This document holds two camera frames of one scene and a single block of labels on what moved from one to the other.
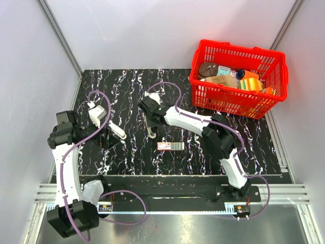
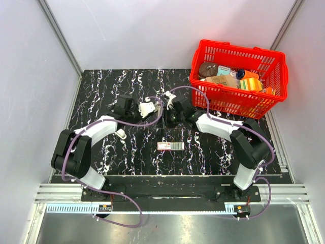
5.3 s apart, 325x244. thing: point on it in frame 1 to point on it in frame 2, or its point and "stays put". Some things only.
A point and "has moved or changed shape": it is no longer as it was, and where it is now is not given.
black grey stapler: x=149 y=129 has moved or changed shape
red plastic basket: x=271 y=65 stays put
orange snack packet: x=269 y=90 stays put
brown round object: x=207 y=69 stays put
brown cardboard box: x=227 y=80 stays put
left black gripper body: x=97 y=136 to x=133 y=116
